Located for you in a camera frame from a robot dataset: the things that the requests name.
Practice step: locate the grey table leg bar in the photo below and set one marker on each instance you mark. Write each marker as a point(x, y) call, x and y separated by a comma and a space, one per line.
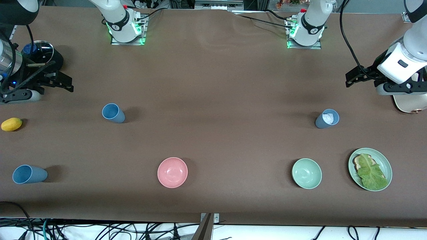
point(205, 230)

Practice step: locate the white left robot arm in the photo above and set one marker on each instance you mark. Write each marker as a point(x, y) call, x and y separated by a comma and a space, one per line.
point(312, 23)

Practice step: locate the aluminium frame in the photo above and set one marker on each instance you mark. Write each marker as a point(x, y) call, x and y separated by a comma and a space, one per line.
point(217, 5)

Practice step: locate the green lettuce leaf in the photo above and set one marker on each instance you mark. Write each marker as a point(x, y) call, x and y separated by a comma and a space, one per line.
point(372, 175)

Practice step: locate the pink bowl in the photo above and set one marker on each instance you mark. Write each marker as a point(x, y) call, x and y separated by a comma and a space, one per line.
point(172, 172)

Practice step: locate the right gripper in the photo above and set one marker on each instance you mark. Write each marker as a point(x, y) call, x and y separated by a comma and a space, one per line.
point(43, 74)

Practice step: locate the metal table corner bracket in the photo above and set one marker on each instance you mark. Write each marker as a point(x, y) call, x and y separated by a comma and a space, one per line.
point(406, 17)

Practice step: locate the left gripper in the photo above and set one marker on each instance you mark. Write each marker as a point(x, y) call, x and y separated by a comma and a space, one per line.
point(373, 71)

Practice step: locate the toast slice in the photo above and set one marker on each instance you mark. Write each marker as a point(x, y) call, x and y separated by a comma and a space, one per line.
point(358, 163)

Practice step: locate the mint green plate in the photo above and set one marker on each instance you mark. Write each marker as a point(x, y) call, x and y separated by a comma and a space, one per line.
point(385, 165)

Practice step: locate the yellow lemon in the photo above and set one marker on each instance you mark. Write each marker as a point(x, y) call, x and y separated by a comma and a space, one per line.
point(11, 124)

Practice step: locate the mint green bowl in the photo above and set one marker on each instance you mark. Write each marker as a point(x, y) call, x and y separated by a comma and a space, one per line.
point(307, 173)

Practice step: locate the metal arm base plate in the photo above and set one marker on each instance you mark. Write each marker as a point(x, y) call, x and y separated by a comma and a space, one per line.
point(317, 46)
point(141, 38)

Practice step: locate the crumpled white paper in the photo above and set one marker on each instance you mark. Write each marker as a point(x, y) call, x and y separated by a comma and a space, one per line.
point(329, 118)

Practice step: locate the metal table clamp bracket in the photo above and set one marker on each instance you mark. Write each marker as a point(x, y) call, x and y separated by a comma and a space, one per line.
point(216, 218)

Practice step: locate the glass lid with blue knob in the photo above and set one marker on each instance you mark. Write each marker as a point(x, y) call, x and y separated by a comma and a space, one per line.
point(41, 51)

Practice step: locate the colourful toy food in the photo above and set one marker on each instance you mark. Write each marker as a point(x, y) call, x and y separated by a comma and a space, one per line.
point(287, 3)

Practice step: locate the blue cup holding paper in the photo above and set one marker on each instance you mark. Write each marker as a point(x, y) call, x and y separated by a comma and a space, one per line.
point(321, 122)

